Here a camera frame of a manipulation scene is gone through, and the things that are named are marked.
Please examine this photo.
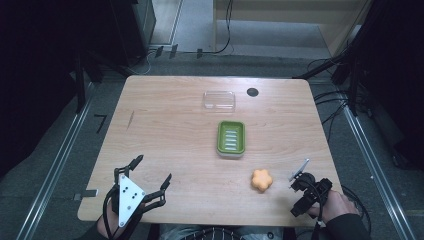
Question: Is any orange flower-shaped soap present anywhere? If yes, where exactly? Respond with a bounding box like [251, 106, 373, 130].
[250, 168, 274, 193]

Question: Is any green soap dish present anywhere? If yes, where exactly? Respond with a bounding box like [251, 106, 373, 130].
[216, 120, 247, 159]

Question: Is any black stand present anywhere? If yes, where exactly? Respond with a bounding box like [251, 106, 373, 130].
[293, 19, 368, 118]
[71, 49, 134, 114]

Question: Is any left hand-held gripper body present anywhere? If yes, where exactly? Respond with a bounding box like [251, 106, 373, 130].
[109, 173, 149, 229]

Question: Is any light wooden shelf unit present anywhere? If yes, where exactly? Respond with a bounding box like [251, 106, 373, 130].
[213, 0, 373, 58]

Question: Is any person's right hand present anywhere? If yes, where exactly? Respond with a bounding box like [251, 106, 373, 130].
[307, 189, 362, 224]

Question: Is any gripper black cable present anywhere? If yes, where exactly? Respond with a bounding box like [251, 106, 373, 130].
[102, 191, 134, 240]
[311, 181, 334, 240]

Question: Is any black floor cables bundle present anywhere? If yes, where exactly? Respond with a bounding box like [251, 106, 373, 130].
[306, 56, 359, 141]

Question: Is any metal floor rail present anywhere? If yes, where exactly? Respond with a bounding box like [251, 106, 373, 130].
[15, 83, 96, 240]
[341, 104, 418, 240]

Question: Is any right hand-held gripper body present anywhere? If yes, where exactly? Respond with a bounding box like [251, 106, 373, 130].
[288, 158, 334, 205]

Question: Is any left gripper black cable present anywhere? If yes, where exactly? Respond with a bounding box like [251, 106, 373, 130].
[102, 191, 134, 240]

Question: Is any dark curtain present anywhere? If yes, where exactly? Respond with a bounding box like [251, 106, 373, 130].
[353, 0, 424, 171]
[0, 0, 116, 178]

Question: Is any white floor cable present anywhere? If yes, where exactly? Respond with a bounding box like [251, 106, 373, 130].
[128, 48, 159, 76]

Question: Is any black cabinet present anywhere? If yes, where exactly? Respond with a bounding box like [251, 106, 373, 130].
[108, 0, 157, 68]

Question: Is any person's left hand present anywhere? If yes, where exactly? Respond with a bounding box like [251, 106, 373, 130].
[96, 213, 122, 240]

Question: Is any black hanging cable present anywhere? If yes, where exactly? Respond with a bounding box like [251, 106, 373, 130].
[202, 0, 234, 55]

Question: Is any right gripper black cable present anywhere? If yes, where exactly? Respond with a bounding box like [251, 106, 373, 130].
[311, 181, 334, 240]

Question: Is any clear plastic lid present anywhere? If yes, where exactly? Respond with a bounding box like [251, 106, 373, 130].
[202, 90, 237, 112]

